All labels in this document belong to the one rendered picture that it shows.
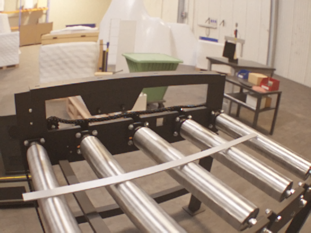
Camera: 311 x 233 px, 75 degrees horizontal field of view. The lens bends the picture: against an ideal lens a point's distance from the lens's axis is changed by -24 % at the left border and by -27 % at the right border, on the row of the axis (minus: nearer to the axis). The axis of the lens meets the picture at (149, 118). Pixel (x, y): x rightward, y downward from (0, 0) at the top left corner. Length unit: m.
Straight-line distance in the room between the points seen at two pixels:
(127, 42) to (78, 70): 1.11
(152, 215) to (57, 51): 4.05
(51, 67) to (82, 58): 0.62
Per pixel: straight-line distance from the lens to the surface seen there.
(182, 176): 1.07
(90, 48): 4.53
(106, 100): 1.30
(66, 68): 4.63
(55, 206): 0.83
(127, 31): 4.98
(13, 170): 2.08
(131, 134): 1.41
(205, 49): 7.99
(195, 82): 1.56
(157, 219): 0.79
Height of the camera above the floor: 1.46
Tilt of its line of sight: 22 degrees down
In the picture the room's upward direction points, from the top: 4 degrees clockwise
